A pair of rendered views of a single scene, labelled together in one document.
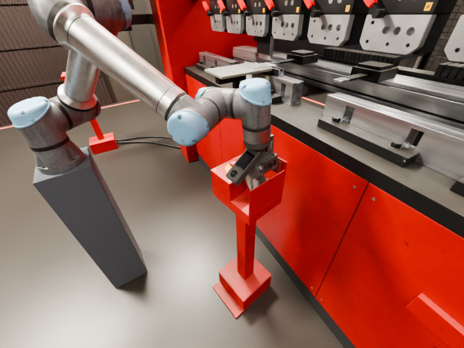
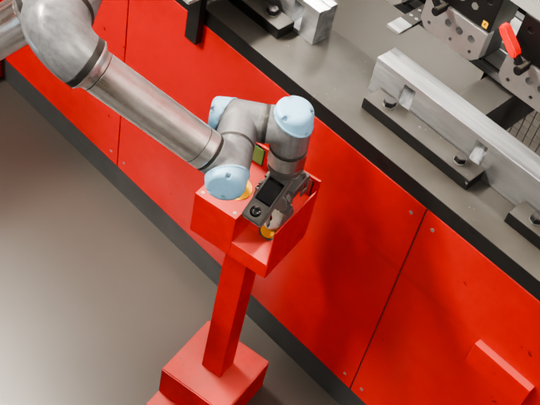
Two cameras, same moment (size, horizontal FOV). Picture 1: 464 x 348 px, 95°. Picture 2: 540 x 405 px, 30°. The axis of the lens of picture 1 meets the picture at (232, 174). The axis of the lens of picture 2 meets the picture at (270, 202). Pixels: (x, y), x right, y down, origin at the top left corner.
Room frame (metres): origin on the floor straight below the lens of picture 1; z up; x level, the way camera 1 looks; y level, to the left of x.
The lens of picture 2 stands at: (-0.70, 0.57, 2.34)
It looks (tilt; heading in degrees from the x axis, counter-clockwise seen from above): 48 degrees down; 333
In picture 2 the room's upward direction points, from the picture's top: 14 degrees clockwise
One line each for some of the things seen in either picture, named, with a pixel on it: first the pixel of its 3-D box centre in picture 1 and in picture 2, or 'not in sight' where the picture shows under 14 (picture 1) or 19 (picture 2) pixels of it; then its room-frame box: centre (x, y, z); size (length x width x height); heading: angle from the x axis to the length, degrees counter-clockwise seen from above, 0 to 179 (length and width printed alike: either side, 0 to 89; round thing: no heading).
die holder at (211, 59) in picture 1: (217, 63); not in sight; (1.64, 0.07, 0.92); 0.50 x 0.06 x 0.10; 27
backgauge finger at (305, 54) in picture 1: (291, 58); not in sight; (1.22, -0.33, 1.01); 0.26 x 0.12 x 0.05; 117
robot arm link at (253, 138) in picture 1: (255, 132); (285, 153); (0.53, -0.07, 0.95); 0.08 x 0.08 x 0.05
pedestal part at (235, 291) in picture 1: (241, 281); (207, 383); (0.55, -0.03, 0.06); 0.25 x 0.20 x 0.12; 128
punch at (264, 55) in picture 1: (264, 47); not in sight; (1.15, -0.18, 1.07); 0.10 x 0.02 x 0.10; 27
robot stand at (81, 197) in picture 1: (103, 226); not in sight; (0.69, 0.65, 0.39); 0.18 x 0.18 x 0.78; 31
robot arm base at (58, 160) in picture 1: (56, 151); not in sight; (0.69, 0.65, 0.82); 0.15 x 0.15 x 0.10
